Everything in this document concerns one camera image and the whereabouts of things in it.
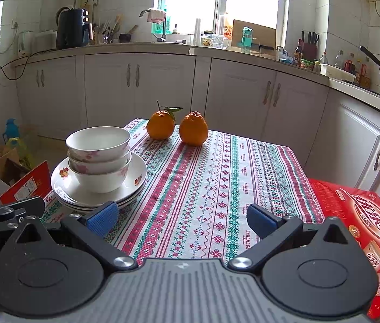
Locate dark sauce bottle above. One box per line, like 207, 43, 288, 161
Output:
294, 38, 304, 66

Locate orange with leafy stem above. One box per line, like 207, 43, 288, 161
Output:
146, 100, 183, 141

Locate bumpy orange without leaves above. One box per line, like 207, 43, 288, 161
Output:
179, 111, 209, 147

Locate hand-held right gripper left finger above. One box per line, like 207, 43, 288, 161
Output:
15, 201, 139, 272

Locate glass mug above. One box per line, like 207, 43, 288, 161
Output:
212, 33, 230, 50

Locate red gift box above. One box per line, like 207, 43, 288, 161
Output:
307, 178, 380, 321

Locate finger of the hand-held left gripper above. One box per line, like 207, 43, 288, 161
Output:
0, 196, 46, 231

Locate patterned red green tablecloth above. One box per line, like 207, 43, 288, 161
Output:
38, 118, 326, 267

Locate teal water bottle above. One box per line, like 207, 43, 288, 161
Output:
241, 26, 254, 53

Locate white electric kettle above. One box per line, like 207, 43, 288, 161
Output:
18, 30, 34, 57

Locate open cardboard box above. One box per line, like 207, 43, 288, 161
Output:
0, 148, 53, 206

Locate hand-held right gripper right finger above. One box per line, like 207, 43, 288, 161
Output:
228, 203, 358, 272

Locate pink cloth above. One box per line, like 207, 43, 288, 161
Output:
148, 9, 166, 23

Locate blue plastic bag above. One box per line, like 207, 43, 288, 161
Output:
276, 46, 294, 64

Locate stack of plastic cups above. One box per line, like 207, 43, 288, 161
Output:
193, 18, 202, 46

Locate beige kitchen countertop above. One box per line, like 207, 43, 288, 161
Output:
14, 42, 380, 126

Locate metal sink faucet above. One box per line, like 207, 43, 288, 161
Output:
139, 8, 167, 43

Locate kitchen window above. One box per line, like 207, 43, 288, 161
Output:
153, 0, 288, 36

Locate metal kettle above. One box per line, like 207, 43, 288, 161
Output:
55, 6, 71, 28

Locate yellow green bag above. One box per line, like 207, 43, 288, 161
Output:
3, 136, 33, 169

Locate green dish soap bottle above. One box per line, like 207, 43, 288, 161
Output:
152, 6, 167, 35

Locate white pink-flowered bowl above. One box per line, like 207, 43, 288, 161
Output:
68, 150, 133, 175
68, 157, 133, 194
65, 126, 132, 162

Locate utensil holder with utensils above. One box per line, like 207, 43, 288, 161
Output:
92, 15, 124, 44

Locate knife block with knives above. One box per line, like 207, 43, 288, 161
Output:
301, 30, 319, 61

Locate brown cutting board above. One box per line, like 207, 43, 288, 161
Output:
232, 19, 277, 52

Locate white plastic tray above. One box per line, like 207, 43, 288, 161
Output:
320, 63, 357, 82

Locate black power cable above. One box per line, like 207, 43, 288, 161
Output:
0, 0, 60, 82

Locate orange cooking oil bottle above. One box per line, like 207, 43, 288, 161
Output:
217, 12, 233, 38

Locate dark blue air fryer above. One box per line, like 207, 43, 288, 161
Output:
56, 8, 90, 50

